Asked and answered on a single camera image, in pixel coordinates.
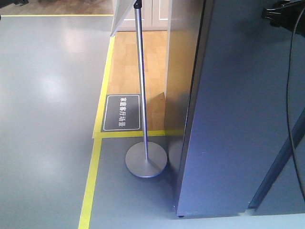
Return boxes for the silver sign stand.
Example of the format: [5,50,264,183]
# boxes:
[111,0,168,178]

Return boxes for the dark grey fridge body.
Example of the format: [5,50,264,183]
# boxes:
[176,0,305,217]

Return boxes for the dark floor label sign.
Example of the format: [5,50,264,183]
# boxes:
[102,94,142,132]

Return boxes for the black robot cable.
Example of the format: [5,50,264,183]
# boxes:
[286,14,305,201]

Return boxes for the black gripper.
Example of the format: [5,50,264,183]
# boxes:
[261,0,305,31]

